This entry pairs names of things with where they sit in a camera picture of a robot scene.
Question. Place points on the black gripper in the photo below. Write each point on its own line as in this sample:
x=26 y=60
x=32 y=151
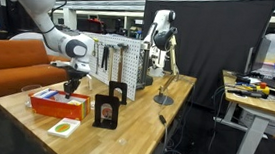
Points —
x=73 y=81

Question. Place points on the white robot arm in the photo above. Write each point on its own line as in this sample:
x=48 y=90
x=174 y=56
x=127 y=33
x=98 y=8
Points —
x=77 y=48

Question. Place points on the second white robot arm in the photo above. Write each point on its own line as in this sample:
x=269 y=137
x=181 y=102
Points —
x=159 y=40

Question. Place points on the red cardboard box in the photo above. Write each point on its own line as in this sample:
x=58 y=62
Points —
x=56 y=104

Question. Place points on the black metal bookend front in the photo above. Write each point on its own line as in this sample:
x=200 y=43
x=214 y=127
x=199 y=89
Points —
x=106 y=111

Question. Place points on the black metal bookend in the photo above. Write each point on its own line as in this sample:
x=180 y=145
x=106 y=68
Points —
x=106 y=111
x=115 y=87

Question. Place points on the black metal bookend rear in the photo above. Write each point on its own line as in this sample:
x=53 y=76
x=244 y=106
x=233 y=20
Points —
x=115 y=87

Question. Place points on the clear plastic cup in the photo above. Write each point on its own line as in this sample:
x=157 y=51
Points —
x=29 y=90

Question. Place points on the white pegboard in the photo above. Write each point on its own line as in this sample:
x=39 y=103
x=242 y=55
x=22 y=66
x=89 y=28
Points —
x=115 y=58

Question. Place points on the orange sofa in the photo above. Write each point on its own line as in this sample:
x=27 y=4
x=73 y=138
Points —
x=25 y=63

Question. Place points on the wooden desk lamp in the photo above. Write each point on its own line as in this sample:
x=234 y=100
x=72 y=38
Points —
x=161 y=97

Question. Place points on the black partition screen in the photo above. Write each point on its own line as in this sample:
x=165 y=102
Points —
x=213 y=36

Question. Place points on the side desk with tools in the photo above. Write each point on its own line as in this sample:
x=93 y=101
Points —
x=263 y=112

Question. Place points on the computer monitor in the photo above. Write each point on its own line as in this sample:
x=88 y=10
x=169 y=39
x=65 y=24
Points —
x=260 y=55

